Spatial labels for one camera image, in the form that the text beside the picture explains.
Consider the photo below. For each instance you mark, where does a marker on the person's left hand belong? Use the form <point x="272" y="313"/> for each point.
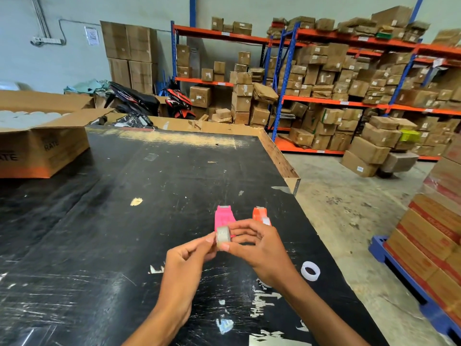
<point x="180" y="277"/>

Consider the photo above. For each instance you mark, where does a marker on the person's right hand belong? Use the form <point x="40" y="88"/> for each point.
<point x="268" y="254"/>

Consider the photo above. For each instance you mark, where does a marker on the person's right thumb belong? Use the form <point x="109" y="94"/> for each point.
<point x="237" y="250"/>

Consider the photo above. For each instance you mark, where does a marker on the person's left thumb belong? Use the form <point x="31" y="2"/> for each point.
<point x="203" y="255"/>

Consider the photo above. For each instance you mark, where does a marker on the person's right middle finger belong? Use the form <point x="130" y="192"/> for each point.
<point x="245" y="225"/>

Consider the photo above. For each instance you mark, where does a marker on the clear tape roll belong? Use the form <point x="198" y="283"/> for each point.
<point x="223" y="234"/>

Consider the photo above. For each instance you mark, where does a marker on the person's left forearm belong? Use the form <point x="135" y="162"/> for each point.
<point x="153" y="329"/>

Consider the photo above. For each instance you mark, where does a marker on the person's right forearm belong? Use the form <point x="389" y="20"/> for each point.
<point x="322" y="318"/>

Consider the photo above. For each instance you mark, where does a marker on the orange tape dispenser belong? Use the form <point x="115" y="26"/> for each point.
<point x="260" y="214"/>

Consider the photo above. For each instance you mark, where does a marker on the pink tape dispenser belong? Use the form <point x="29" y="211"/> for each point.
<point x="224" y="216"/>

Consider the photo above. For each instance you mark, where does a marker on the white empty tape core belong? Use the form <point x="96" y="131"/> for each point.
<point x="310" y="270"/>

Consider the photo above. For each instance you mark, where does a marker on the group of small cardboard boxes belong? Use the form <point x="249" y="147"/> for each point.
<point x="234" y="93"/>

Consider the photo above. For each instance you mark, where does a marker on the red black motor scooter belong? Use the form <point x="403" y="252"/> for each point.
<point x="178" y="101"/>

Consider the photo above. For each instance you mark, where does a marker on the black plastic bag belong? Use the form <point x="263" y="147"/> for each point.
<point x="134" y="121"/>

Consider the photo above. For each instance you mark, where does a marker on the pile of taped cardboard boxes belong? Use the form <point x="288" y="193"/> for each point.
<point x="378" y="147"/>

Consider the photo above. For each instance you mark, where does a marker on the wide blue orange shelving rack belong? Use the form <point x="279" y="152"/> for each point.
<point x="360" y="104"/>

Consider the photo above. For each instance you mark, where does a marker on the large brown cardboard box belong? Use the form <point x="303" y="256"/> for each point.
<point x="115" y="40"/>
<point x="119" y="72"/>
<point x="142" y="76"/>
<point x="141" y="43"/>

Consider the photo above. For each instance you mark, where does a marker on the blue plastic pallet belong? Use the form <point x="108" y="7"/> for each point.
<point x="414" y="295"/>

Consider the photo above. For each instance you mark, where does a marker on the stack of orange-striped cartons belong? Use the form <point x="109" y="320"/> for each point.
<point x="432" y="230"/>

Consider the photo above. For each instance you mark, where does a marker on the bright green box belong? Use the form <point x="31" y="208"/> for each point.
<point x="410" y="135"/>

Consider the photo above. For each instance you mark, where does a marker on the crowded mass of cardboard boxes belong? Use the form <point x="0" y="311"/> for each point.
<point x="363" y="75"/>

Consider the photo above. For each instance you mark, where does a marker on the narrow blue orange shelving rack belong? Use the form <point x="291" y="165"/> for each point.
<point x="216" y="34"/>

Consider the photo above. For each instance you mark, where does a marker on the open orange-striped cardboard box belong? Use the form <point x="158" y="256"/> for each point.
<point x="39" y="147"/>

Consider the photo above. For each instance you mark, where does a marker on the pale green cloth heap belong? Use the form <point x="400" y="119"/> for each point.
<point x="90" y="86"/>

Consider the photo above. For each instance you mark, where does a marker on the blue steel column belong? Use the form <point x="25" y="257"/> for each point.
<point x="192" y="10"/>

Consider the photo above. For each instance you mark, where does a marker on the pile of white tape rolls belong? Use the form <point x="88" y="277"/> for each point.
<point x="25" y="118"/>

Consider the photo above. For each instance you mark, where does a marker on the white paper notice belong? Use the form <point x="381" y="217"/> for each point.
<point x="92" y="35"/>

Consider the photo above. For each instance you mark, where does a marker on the white power strip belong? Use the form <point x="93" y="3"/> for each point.
<point x="46" y="41"/>

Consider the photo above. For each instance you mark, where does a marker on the grey wall conduit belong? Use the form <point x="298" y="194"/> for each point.
<point x="39" y="16"/>

